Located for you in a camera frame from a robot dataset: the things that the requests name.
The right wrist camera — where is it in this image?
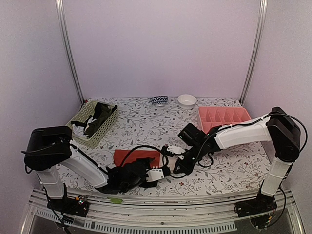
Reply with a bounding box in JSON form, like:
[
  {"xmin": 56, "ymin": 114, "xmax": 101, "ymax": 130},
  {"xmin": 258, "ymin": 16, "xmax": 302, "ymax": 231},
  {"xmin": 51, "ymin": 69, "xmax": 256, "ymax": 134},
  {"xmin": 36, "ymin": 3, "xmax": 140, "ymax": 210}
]
[{"xmin": 161, "ymin": 145, "xmax": 185, "ymax": 159}]

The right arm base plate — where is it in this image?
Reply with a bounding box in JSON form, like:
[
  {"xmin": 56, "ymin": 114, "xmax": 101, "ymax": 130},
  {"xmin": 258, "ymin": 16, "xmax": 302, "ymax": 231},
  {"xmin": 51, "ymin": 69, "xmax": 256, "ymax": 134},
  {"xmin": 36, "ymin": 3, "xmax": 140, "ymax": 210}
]
[{"xmin": 234, "ymin": 198, "xmax": 277, "ymax": 217}]

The green tape piece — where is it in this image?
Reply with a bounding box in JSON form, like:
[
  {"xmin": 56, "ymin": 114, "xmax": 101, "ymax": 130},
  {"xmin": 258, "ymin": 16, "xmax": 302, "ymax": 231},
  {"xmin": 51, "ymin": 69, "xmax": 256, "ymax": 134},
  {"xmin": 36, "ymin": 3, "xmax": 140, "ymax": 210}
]
[{"xmin": 109, "ymin": 197, "xmax": 123, "ymax": 204}]

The small white bowl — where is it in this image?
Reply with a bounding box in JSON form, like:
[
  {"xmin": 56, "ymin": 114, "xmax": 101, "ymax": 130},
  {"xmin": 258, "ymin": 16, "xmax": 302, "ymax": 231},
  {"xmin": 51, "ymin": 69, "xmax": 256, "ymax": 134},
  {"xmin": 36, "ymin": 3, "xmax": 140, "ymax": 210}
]
[{"xmin": 177, "ymin": 94, "xmax": 197, "ymax": 110}]

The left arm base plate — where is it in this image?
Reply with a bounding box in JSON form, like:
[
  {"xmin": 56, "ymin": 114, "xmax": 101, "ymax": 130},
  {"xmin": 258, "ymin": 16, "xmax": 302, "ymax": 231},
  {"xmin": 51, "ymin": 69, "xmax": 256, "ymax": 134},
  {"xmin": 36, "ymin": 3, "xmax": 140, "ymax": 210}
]
[{"xmin": 47, "ymin": 196, "xmax": 90, "ymax": 217}]

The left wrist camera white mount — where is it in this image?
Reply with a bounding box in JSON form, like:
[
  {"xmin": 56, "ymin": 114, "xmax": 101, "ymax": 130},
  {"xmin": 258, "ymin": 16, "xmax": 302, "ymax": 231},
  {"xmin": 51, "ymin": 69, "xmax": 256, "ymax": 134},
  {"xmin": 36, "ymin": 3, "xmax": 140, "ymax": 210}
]
[{"xmin": 146, "ymin": 167, "xmax": 171, "ymax": 182}]

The front aluminium rail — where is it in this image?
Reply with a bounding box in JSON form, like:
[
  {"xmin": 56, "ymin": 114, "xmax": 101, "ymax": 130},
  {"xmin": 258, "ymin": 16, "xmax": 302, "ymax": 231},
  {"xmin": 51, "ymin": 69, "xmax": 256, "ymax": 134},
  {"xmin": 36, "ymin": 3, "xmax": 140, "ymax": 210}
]
[{"xmin": 20, "ymin": 189, "xmax": 305, "ymax": 234}]

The left aluminium frame post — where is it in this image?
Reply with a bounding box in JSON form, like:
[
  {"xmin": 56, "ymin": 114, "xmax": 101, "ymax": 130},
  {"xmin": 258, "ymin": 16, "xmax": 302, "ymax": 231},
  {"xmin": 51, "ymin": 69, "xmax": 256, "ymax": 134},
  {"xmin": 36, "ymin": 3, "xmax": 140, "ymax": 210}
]
[{"xmin": 55, "ymin": 0, "xmax": 85, "ymax": 104}]

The floral patterned table mat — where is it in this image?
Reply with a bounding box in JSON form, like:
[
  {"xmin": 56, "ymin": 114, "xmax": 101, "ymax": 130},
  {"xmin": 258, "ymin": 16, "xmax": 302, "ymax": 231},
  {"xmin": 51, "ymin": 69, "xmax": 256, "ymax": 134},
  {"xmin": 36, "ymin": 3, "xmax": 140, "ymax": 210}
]
[{"xmin": 80, "ymin": 97, "xmax": 270, "ymax": 197}]

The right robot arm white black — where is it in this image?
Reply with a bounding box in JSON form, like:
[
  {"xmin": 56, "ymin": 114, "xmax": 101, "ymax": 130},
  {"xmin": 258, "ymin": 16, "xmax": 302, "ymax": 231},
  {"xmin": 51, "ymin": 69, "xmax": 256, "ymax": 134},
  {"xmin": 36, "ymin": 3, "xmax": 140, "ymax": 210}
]
[{"xmin": 167, "ymin": 107, "xmax": 308, "ymax": 213}]

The red cloth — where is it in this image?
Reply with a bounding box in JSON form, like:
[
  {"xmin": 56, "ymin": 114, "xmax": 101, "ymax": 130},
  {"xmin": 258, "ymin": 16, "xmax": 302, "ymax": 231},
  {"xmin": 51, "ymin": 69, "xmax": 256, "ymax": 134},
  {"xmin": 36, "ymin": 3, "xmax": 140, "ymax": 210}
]
[{"xmin": 113, "ymin": 150, "xmax": 160, "ymax": 167}]

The beige perforated plastic basket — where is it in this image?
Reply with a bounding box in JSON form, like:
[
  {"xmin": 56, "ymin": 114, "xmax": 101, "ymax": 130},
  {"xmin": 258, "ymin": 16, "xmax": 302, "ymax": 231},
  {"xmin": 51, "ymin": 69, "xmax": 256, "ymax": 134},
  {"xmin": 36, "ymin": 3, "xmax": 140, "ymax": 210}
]
[{"xmin": 66, "ymin": 100, "xmax": 118, "ymax": 149}]

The blue white zigzag bowl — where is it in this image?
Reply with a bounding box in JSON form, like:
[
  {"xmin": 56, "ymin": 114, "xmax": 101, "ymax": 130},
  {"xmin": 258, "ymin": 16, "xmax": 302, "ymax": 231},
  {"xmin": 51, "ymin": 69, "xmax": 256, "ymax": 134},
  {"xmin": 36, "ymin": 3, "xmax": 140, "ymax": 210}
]
[{"xmin": 149, "ymin": 96, "xmax": 169, "ymax": 106}]

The aluminium frame post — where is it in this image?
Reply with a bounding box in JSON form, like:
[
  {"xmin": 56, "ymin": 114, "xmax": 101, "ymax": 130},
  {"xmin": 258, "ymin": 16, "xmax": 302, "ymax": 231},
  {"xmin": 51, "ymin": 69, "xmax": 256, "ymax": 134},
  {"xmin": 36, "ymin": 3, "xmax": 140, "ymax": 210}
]
[
  {"xmin": 239, "ymin": 0, "xmax": 268, "ymax": 106},
  {"xmin": 55, "ymin": 0, "xmax": 85, "ymax": 104}
]

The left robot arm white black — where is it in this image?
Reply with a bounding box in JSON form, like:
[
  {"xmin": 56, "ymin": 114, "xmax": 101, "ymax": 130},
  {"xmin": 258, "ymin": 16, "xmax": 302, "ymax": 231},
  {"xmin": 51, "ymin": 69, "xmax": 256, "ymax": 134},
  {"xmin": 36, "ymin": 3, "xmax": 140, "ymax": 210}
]
[{"xmin": 23, "ymin": 126, "xmax": 170, "ymax": 212}]

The right aluminium frame post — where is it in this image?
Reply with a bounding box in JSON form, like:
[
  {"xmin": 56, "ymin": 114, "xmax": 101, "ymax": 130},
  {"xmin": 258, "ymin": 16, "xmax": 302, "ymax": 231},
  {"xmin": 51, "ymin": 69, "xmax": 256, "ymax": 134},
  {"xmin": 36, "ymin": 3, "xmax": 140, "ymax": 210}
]
[{"xmin": 239, "ymin": 0, "xmax": 268, "ymax": 106}]

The pink divided organizer tray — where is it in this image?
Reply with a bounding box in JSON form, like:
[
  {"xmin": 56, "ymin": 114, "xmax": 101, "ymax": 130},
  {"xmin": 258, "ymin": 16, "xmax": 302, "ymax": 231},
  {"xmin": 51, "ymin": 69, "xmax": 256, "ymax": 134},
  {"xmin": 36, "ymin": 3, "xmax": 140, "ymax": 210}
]
[{"xmin": 197, "ymin": 107, "xmax": 251, "ymax": 133}]

